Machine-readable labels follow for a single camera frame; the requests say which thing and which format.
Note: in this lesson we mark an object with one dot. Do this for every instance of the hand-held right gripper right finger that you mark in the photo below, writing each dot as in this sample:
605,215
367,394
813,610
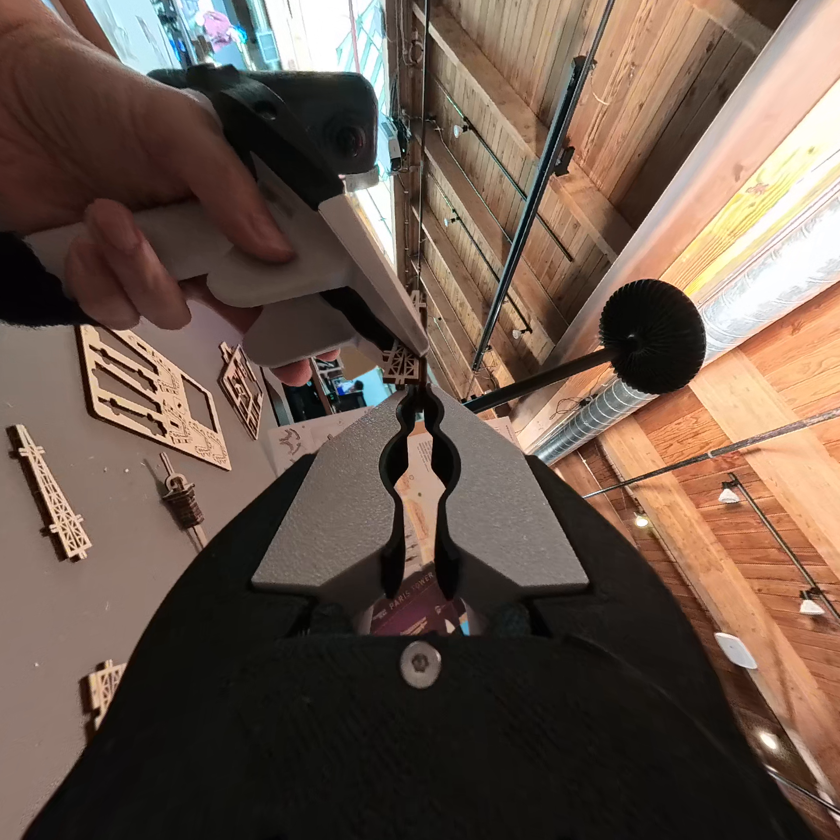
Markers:
512,525

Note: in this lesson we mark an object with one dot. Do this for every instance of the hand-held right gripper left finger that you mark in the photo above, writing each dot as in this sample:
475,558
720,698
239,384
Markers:
328,518

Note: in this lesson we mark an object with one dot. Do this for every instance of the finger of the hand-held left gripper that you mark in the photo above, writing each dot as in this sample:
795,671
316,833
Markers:
295,338
367,256

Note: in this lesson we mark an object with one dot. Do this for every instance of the wooden lattice tower section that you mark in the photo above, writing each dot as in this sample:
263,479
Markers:
400,366

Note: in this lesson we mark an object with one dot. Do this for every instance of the person's left hand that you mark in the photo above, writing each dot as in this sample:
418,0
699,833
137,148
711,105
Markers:
98,118

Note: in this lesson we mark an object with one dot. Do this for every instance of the small laser-cut wooden sheet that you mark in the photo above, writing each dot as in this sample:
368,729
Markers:
241,387

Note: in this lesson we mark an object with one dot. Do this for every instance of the paper instruction sheet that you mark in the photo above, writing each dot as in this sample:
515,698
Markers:
295,441

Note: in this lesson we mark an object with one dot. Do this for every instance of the purple puzzle box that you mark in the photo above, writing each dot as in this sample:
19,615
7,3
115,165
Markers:
410,610

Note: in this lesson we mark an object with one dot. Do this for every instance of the small dark wooden assembly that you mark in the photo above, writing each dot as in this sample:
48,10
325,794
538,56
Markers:
182,502

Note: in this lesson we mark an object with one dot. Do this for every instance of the large laser-cut wooden sheet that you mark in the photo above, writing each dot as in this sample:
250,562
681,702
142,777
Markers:
108,367

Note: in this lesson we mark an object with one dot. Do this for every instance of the black pleated disc on pole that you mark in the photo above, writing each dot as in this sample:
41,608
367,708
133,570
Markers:
653,334

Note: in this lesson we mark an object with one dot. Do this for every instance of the white ceiling sensor box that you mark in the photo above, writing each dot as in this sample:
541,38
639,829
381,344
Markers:
736,651

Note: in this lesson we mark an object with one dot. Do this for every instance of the tapered wooden lattice strip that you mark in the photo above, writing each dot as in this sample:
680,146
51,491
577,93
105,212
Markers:
52,499

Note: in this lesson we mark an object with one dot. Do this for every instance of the wooden lattice platform piece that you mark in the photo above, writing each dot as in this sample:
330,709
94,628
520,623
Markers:
105,689

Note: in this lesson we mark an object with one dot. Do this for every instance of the black ceiling track rail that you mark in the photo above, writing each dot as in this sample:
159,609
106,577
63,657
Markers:
538,197

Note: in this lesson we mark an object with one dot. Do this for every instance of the silver ventilation duct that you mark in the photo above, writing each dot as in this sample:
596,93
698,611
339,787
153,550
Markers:
754,295

